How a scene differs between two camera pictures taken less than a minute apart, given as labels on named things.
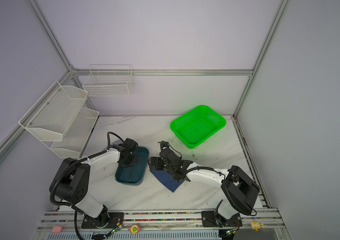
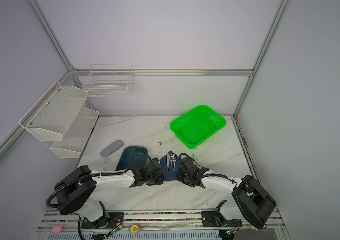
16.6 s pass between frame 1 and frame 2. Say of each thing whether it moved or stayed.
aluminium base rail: stayed
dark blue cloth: moved
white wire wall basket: stayed
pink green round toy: stayed
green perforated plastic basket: stayed
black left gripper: moved
